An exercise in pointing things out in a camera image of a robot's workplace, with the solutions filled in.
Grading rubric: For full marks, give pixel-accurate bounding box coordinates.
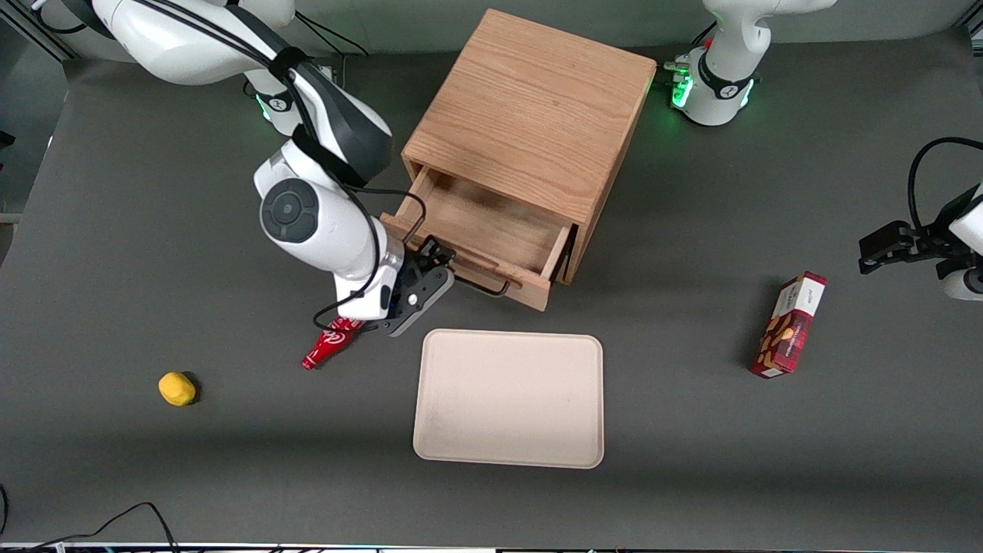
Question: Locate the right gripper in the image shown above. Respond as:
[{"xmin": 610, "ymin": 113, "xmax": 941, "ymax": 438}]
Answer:
[{"xmin": 335, "ymin": 236, "xmax": 458, "ymax": 322}]

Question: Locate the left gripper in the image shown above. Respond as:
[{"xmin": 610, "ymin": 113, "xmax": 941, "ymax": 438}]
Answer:
[{"xmin": 859, "ymin": 183, "xmax": 983, "ymax": 275}]

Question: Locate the long black drawer handle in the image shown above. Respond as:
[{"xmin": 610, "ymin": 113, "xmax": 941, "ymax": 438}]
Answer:
[{"xmin": 449, "ymin": 265, "xmax": 512, "ymax": 299}]

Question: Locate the wooden drawer with long handle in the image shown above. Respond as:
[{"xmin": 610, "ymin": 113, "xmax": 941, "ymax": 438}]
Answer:
[{"xmin": 380, "ymin": 165, "xmax": 577, "ymax": 313}]

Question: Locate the wooden two-drawer cabinet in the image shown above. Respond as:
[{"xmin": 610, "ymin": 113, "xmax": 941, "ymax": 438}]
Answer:
[{"xmin": 402, "ymin": 8, "xmax": 659, "ymax": 286}]

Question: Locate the red cola bottle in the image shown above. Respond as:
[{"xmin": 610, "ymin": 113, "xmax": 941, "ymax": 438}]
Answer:
[{"xmin": 301, "ymin": 315, "xmax": 366, "ymax": 371}]

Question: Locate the red cookie box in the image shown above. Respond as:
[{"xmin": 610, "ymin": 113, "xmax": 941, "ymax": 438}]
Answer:
[{"xmin": 750, "ymin": 271, "xmax": 828, "ymax": 379}]

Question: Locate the beige rectangular tray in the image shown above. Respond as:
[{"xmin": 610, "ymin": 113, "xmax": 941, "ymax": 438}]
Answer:
[{"xmin": 412, "ymin": 329, "xmax": 605, "ymax": 469}]

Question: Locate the yellow lemon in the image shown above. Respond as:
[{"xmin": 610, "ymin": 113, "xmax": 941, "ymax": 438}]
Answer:
[{"xmin": 158, "ymin": 372, "xmax": 197, "ymax": 407}]

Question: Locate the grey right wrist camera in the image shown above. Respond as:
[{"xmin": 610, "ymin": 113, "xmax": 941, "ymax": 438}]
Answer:
[{"xmin": 380, "ymin": 265, "xmax": 456, "ymax": 339}]

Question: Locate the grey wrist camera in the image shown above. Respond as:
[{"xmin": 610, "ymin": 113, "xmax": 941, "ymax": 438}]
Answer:
[
  {"xmin": 937, "ymin": 260, "xmax": 983, "ymax": 302},
  {"xmin": 380, "ymin": 265, "xmax": 456, "ymax": 339}
]

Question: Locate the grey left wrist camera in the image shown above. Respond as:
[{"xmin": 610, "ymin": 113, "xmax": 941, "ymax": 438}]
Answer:
[{"xmin": 937, "ymin": 260, "xmax": 983, "ymax": 302}]

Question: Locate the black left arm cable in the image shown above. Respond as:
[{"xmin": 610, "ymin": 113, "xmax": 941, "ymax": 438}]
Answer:
[{"xmin": 907, "ymin": 137, "xmax": 983, "ymax": 231}]

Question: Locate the black right arm base cable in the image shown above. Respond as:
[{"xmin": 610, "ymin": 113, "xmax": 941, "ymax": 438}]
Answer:
[{"xmin": 296, "ymin": 12, "xmax": 369, "ymax": 85}]

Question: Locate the black cable on table edge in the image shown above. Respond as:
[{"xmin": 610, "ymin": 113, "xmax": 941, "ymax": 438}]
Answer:
[{"xmin": 0, "ymin": 485, "xmax": 179, "ymax": 553}]

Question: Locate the aluminium frame bar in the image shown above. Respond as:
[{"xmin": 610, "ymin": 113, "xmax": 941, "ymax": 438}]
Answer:
[{"xmin": 0, "ymin": 0, "xmax": 79, "ymax": 62}]

